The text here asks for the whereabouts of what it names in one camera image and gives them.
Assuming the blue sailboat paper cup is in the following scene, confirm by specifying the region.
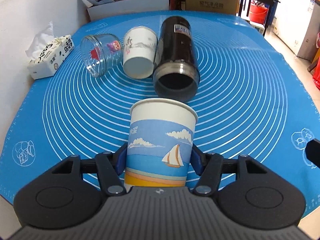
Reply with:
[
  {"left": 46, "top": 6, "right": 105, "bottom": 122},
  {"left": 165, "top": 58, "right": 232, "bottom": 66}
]
[{"left": 124, "top": 98, "right": 198, "bottom": 190}]

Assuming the white paper cup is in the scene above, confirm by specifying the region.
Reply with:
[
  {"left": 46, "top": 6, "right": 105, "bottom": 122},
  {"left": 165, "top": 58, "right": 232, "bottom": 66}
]
[{"left": 123, "top": 26, "right": 158, "bottom": 79}]

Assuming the blue silicone baking mat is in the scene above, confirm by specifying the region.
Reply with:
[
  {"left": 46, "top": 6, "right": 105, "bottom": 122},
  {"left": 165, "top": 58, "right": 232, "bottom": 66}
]
[{"left": 1, "top": 12, "right": 319, "bottom": 213}]

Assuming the black thermos bottle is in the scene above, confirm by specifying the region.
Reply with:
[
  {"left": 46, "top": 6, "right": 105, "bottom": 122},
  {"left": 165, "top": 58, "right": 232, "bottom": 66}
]
[{"left": 152, "top": 16, "right": 200, "bottom": 102}]

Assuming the clear glass jar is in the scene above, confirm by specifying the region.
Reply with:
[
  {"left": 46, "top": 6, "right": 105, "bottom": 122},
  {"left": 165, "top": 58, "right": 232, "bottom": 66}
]
[{"left": 80, "top": 34, "right": 123, "bottom": 78}]

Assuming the white tissue pack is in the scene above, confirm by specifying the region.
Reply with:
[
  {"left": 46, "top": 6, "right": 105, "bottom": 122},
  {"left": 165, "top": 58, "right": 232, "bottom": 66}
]
[{"left": 25, "top": 22, "right": 74, "bottom": 80}]

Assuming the white chest freezer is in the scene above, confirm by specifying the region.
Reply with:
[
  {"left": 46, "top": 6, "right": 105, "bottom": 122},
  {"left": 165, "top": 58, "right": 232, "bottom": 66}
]
[{"left": 273, "top": 0, "right": 319, "bottom": 61}]

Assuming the red bucket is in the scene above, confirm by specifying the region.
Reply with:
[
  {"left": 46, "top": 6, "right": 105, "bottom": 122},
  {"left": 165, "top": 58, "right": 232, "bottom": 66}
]
[{"left": 249, "top": 3, "right": 268, "bottom": 24}]

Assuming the white flat box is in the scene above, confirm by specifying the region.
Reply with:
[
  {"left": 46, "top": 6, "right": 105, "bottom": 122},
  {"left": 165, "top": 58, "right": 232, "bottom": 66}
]
[{"left": 87, "top": 0, "right": 169, "bottom": 21}]

